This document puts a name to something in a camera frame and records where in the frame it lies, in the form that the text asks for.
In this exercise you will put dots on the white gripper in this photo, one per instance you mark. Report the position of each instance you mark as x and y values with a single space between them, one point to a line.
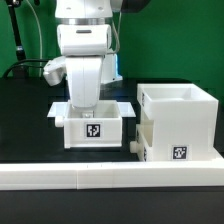
84 78

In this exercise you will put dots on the white drawer tray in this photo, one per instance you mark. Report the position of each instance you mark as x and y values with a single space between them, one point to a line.
103 130
142 145

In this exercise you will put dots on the white drawer cabinet box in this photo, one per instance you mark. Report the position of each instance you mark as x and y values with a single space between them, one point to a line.
183 119

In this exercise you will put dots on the white front drawer tray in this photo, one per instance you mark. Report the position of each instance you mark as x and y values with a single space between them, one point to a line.
142 145

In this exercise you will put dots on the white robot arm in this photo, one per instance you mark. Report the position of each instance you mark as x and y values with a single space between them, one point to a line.
85 34

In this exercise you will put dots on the white fiducial marker sheet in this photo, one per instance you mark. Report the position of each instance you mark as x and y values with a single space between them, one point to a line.
59 108

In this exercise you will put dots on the white L-shaped border rail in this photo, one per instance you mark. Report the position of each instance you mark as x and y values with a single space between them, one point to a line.
110 175

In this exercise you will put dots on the black camera stand pole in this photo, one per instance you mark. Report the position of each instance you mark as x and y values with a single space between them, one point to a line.
19 71

